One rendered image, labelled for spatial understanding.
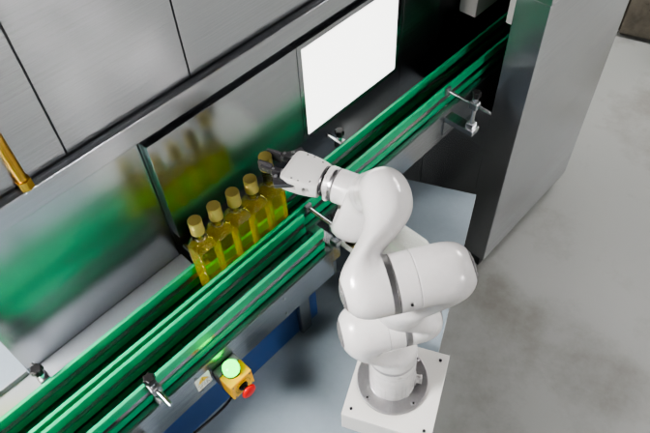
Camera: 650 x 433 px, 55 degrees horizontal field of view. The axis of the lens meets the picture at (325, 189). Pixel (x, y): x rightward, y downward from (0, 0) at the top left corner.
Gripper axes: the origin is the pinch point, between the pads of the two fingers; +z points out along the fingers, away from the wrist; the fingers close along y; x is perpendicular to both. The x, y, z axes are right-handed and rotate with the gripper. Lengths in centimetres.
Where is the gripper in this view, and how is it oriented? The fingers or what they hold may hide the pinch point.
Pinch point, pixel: (270, 160)
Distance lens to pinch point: 155.1
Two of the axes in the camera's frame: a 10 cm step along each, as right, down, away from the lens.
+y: 4.6, -6.9, 5.6
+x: -0.4, -6.4, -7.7
